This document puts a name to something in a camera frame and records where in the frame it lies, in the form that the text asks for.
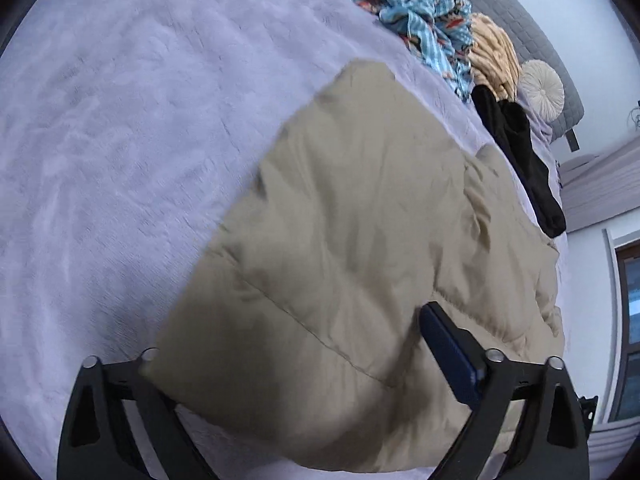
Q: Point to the dark framed window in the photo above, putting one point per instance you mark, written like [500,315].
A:
[630,335]

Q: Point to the purple plush blanket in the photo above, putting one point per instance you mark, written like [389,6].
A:
[125,110]

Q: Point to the beige puffer jacket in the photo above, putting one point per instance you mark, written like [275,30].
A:
[350,210]

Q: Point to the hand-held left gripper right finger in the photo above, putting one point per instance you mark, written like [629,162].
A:
[450,355]

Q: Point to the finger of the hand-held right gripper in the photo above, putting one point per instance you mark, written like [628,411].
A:
[589,410]

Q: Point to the dark wall strip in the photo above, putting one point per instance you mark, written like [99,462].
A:
[574,140]

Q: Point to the yellow striped garment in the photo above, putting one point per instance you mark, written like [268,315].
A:
[495,50]

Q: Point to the blue monkey print cloth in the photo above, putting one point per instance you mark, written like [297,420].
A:
[415,5]

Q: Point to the round white cushion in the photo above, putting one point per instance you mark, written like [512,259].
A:
[542,87]

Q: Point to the black folded garment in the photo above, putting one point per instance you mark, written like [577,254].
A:
[520,145]

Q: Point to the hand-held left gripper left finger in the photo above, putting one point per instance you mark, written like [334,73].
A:
[127,380]

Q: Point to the grey quilted headboard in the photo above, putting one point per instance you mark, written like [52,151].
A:
[525,15]

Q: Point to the pale purple curtain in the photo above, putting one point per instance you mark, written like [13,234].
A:
[600,190]

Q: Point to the grey ribbed panel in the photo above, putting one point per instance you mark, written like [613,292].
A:
[617,452]

